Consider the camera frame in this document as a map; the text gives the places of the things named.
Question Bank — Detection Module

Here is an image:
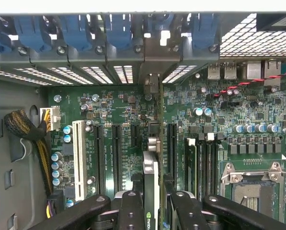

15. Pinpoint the green Dell motherboard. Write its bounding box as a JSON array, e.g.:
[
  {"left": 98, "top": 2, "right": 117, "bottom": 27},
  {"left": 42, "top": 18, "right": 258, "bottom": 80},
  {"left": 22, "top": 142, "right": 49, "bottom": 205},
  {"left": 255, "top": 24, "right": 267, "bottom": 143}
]
[{"left": 46, "top": 61, "right": 286, "bottom": 230}]

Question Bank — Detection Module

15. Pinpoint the short black expansion slot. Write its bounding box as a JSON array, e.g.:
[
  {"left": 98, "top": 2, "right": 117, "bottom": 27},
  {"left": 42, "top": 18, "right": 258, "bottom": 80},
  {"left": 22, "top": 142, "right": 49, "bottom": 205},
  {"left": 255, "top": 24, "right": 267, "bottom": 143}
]
[{"left": 130, "top": 124, "right": 142, "bottom": 148}]

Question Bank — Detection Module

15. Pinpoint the white expansion slot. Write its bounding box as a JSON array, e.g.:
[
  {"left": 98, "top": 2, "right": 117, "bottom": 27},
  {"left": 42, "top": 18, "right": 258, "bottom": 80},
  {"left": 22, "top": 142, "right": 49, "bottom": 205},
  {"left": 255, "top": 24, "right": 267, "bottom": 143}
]
[{"left": 72, "top": 119, "right": 87, "bottom": 202}]

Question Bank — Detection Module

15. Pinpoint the white power connector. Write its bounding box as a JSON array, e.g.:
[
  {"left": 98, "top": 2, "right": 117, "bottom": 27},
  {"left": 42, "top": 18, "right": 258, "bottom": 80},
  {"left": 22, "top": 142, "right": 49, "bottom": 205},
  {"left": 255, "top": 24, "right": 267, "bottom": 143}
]
[{"left": 39, "top": 106, "right": 61, "bottom": 131}]

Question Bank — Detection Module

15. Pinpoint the silver rear port block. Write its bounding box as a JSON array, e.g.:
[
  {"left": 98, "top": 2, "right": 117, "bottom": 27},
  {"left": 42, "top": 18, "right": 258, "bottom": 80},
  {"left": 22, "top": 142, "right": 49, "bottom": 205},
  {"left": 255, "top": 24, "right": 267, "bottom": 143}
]
[
  {"left": 263, "top": 59, "right": 283, "bottom": 87},
  {"left": 247, "top": 61, "right": 265, "bottom": 80},
  {"left": 223, "top": 62, "right": 238, "bottom": 80},
  {"left": 207, "top": 62, "right": 221, "bottom": 80}
]

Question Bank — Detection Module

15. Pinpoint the black yellow braided cable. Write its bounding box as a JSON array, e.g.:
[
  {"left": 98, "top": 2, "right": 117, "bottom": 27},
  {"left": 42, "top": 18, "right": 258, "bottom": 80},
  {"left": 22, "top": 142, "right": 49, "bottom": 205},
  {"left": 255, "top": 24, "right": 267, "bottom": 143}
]
[{"left": 3, "top": 109, "right": 54, "bottom": 197}]

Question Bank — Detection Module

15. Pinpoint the red and black twisted wire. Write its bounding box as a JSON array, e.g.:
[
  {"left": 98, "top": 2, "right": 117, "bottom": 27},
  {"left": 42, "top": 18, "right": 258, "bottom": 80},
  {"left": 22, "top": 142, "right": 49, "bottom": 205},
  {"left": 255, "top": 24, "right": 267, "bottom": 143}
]
[{"left": 212, "top": 69, "right": 286, "bottom": 99}]

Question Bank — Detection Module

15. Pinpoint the CPU socket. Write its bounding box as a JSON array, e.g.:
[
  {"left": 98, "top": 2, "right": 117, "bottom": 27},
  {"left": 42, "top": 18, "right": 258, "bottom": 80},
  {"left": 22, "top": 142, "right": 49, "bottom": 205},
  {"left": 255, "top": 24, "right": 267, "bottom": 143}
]
[{"left": 220, "top": 161, "right": 285, "bottom": 224}]

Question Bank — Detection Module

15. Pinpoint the black power connector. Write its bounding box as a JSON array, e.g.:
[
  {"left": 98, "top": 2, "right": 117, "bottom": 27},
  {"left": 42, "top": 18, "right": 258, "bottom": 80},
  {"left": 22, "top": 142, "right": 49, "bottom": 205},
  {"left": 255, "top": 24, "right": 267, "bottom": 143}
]
[{"left": 46, "top": 189, "right": 66, "bottom": 219}]

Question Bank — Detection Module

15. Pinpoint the black and silver PC case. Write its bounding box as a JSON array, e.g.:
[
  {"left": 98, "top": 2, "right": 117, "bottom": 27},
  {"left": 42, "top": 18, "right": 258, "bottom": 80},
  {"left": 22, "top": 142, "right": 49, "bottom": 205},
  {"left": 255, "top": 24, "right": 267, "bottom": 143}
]
[{"left": 0, "top": 11, "right": 286, "bottom": 230}]

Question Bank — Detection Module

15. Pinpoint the perforated metal slot cover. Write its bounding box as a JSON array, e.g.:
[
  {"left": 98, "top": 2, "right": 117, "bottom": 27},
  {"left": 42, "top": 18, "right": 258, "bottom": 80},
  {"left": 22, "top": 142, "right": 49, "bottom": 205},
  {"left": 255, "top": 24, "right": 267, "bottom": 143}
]
[
  {"left": 13, "top": 68, "right": 74, "bottom": 86},
  {"left": 113, "top": 65, "right": 134, "bottom": 84},
  {"left": 0, "top": 68, "right": 52, "bottom": 86},
  {"left": 46, "top": 67, "right": 94, "bottom": 85},
  {"left": 81, "top": 66, "right": 115, "bottom": 84},
  {"left": 161, "top": 65, "right": 197, "bottom": 84}
]

